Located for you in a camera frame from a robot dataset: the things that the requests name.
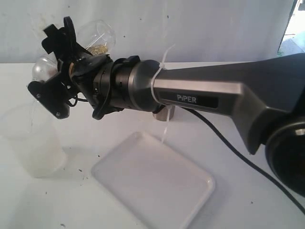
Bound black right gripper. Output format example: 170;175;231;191
27;16;112;119

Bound clear shaker lid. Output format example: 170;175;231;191
32;57;58;81

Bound chocolate pieces and gold coins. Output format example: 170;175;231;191
87;44;108;56

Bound clear shaker cup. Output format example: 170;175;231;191
76;20;116;54

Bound translucent plastic container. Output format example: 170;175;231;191
0;102;67;178

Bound stainless steel cup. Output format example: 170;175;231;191
153;105;175;122

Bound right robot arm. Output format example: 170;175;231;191
28;17;305;196

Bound white zip tie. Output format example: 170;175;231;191
151;44;177;144

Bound white plastic tray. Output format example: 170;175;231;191
91;132;215;229

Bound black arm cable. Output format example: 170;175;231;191
178;108;305;215

